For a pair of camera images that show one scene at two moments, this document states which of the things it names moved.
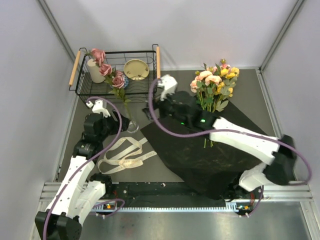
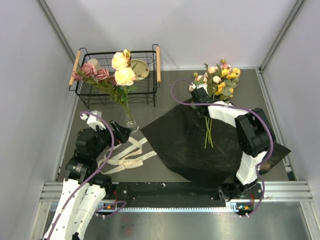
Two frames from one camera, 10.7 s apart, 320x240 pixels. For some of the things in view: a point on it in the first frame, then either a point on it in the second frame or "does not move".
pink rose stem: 98,56 to 100,77
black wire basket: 117,77 does not move
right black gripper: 160,104 to 199,114
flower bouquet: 213,86 does not move
